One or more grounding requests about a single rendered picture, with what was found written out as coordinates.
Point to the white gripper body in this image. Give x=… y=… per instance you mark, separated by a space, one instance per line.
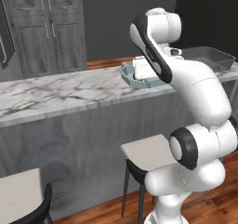
x=141 y=68

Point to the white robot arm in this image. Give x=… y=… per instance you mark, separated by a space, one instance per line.
x=198 y=91

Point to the blue-grey tupperware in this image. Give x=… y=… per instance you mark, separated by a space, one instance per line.
x=130 y=79

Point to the clear tupperware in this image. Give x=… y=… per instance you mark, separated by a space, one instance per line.
x=217 y=59

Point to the dark grey fridge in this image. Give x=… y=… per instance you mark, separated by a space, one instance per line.
x=6 y=38

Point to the pale seat black stool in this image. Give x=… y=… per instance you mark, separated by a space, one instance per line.
x=21 y=193
x=145 y=150

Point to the grey kitchen island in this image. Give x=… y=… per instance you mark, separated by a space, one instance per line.
x=77 y=122

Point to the grey cupboard run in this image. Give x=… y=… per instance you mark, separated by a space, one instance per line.
x=52 y=29

